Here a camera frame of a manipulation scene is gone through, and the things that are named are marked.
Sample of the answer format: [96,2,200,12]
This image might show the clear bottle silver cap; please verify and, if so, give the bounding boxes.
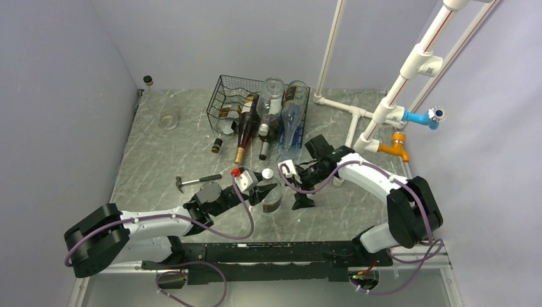
[258,168,283,214]

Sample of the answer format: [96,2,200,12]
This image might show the clear bottle dark neck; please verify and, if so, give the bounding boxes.
[257,77,286,138]

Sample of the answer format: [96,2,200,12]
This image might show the clear bottle blue medallion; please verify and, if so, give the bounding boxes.
[143,75,180,130]

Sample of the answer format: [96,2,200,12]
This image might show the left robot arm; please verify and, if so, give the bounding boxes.
[64,183,277,278]

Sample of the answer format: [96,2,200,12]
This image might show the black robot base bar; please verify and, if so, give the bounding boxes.
[141,240,393,285]

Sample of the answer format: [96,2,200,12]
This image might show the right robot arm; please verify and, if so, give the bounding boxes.
[278,135,443,265]

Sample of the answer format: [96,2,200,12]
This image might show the lower bottle silver cap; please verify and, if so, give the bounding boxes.
[258,120,282,161]

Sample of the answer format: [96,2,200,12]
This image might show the dark wine bottle gold cap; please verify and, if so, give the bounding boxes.
[234,93,259,166]

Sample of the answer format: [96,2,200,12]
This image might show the blue tinted clear bottle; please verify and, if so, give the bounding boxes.
[277,80,309,162]

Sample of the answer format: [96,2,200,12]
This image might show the lower bottle black gold cap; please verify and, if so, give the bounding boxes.
[211,102,242,154]

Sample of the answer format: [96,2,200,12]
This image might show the small black hammer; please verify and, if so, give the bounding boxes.
[175,174,222,194]

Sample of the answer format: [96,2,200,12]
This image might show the orange faucet tap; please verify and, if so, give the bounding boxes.
[377,132,410,163]

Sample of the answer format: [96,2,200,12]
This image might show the blue faucet tap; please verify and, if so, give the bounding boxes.
[401,106,446,130]

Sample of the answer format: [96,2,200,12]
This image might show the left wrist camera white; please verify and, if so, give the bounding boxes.
[231,168,259,193]

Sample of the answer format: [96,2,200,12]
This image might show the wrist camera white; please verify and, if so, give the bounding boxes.
[231,168,259,193]
[277,159,301,184]

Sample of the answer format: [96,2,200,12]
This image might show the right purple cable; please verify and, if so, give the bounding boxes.
[278,160,445,297]

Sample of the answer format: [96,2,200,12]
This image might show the purple cable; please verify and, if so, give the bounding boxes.
[278,160,445,297]
[64,173,256,307]

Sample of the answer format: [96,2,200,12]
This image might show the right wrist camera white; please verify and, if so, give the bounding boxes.
[277,159,301,184]

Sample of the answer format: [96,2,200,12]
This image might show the black wire wine rack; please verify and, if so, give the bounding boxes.
[206,75,308,154]

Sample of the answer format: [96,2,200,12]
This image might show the white pvc pipe frame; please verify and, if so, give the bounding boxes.
[313,0,500,187]

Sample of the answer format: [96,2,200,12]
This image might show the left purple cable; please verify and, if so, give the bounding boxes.
[64,173,256,307]

